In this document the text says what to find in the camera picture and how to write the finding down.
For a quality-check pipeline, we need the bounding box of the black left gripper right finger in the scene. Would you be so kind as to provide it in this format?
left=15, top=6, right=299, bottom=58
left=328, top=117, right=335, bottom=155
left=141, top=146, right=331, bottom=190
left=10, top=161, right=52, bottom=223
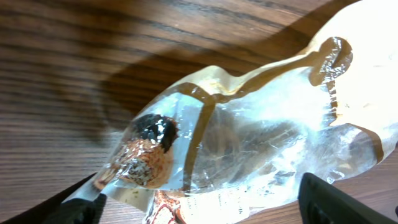
left=298, top=172, right=397, bottom=224

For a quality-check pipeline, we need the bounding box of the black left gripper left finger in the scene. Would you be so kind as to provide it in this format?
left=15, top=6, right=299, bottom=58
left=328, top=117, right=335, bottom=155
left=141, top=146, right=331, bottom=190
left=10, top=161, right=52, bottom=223
left=1, top=174, right=107, bottom=224

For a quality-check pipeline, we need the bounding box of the beige nut snack pouch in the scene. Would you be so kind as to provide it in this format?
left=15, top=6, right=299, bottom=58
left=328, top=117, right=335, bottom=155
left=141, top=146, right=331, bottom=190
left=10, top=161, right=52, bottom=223
left=72, top=1, right=397, bottom=223

